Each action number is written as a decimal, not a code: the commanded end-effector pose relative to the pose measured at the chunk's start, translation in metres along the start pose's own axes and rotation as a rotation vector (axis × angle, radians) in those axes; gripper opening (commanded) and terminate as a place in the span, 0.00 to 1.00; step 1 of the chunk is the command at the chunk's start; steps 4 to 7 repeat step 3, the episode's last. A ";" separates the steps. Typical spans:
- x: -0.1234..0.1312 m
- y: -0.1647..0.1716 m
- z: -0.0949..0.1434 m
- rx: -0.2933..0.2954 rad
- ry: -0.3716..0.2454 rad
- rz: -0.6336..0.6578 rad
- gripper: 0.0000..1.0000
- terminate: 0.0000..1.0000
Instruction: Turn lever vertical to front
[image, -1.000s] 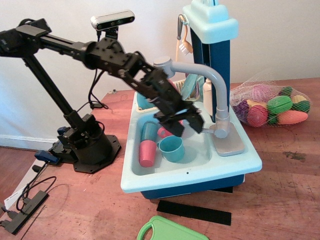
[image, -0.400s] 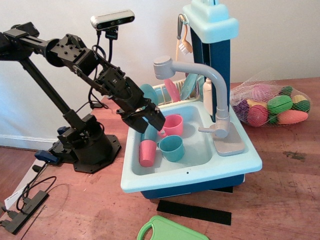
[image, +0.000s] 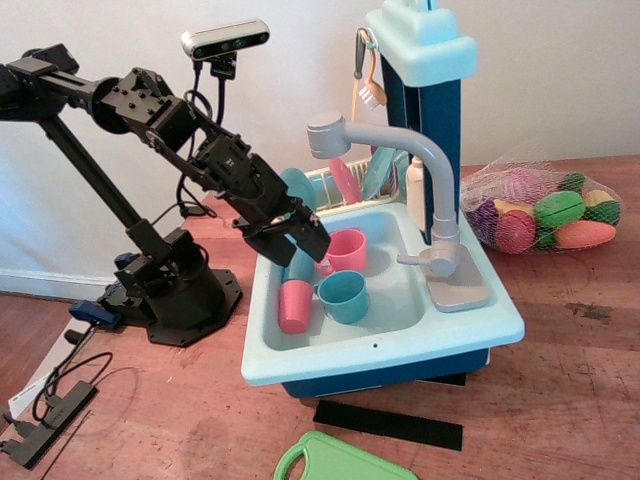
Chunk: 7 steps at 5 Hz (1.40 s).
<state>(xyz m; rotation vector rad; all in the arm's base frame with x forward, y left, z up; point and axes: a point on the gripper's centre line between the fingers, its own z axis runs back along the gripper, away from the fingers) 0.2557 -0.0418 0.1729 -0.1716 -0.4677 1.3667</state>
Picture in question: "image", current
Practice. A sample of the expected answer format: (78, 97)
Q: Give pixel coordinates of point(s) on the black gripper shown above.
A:
(267, 212)

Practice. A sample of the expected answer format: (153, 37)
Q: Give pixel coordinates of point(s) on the teal mug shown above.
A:
(344, 296)

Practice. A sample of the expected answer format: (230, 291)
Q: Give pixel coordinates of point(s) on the cream dish rack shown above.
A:
(330, 201)

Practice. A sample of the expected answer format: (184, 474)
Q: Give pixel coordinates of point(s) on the teal tumbler cup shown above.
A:
(301, 267)

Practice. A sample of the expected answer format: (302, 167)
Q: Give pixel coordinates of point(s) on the grey toy faucet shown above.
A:
(453, 279)

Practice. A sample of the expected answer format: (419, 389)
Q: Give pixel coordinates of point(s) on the teal plate left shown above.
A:
(299, 185)

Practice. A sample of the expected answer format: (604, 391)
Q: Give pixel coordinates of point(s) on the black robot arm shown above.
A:
(36, 87)

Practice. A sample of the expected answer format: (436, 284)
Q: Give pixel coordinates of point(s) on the grey faucet lever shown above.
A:
(412, 260)

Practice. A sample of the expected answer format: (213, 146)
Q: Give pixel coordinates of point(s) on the black usb hub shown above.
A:
(37, 438)

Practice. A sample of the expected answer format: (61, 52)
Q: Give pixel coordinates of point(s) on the blue clamp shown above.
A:
(84, 310)

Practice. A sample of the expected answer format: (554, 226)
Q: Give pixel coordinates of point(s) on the pink plate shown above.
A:
(344, 180)

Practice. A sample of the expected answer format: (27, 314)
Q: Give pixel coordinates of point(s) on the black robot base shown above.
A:
(169, 288)

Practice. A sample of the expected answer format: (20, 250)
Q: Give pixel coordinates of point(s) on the black velcro strip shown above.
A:
(389, 424)

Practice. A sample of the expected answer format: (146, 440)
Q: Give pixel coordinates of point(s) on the teal plates right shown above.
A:
(386, 164)

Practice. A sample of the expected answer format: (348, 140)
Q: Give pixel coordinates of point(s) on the orange dish brush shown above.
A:
(366, 89)

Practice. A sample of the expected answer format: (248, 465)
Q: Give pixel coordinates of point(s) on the pink mug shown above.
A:
(347, 251)

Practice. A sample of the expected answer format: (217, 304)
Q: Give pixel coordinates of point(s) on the white soap bottle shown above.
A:
(415, 202)

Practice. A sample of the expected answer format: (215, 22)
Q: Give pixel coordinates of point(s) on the white paper label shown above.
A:
(19, 402)

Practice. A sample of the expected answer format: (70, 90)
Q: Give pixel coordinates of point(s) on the blue toy water tower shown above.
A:
(424, 58)

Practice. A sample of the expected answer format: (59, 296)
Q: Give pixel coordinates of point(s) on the light blue toy sink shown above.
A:
(402, 338)

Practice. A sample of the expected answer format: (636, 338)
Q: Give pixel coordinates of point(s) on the net bag of toy food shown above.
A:
(519, 207)

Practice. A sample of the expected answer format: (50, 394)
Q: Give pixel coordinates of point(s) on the pink tumbler cup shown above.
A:
(295, 303)

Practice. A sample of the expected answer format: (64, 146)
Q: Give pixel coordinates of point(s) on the green cutting board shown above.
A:
(326, 457)

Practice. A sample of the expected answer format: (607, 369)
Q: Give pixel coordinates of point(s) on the silver depth camera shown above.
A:
(218, 46)

